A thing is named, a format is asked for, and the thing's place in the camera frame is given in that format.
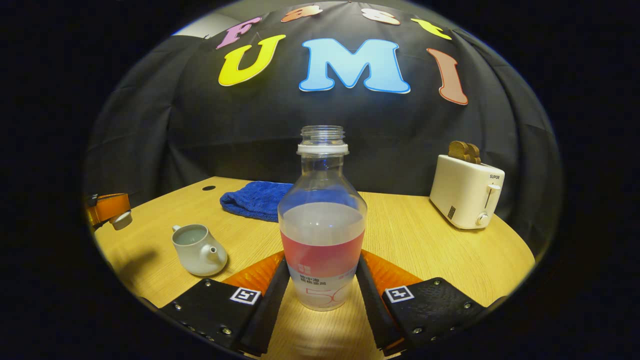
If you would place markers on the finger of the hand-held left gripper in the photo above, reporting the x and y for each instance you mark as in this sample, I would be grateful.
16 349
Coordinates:
110 206

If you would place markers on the white toaster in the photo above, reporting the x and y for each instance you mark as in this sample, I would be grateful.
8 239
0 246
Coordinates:
462 195

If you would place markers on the clear plastic water bottle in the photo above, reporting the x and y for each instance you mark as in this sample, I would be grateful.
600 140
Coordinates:
322 235

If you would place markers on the blue towel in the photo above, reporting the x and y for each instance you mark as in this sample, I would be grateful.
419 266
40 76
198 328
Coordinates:
255 200

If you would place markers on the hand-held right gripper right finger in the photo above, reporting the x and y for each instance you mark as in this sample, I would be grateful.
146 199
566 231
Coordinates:
372 310

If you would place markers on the white teacup lid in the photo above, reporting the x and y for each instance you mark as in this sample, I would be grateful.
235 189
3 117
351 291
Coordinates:
121 221

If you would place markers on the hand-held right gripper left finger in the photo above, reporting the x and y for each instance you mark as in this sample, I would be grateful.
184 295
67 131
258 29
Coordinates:
262 320

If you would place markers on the brown toast slices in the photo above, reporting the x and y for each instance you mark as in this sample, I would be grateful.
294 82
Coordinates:
464 151

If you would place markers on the white ceramic teacup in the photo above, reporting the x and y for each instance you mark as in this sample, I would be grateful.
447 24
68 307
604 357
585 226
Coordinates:
200 255

